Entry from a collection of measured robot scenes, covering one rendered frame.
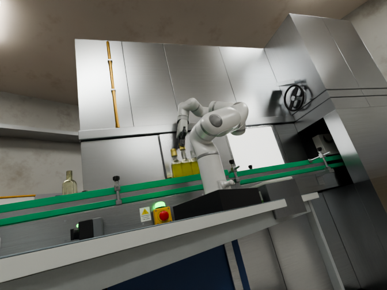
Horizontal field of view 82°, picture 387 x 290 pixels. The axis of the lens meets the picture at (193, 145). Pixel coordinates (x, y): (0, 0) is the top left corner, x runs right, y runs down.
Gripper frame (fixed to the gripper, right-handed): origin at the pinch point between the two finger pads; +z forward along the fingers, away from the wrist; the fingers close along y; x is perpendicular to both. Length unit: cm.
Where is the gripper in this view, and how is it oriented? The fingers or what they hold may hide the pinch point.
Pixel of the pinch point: (181, 144)
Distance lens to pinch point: 134.6
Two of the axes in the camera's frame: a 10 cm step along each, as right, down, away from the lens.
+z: -0.3, 9.1, -4.1
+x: 9.6, 1.5, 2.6
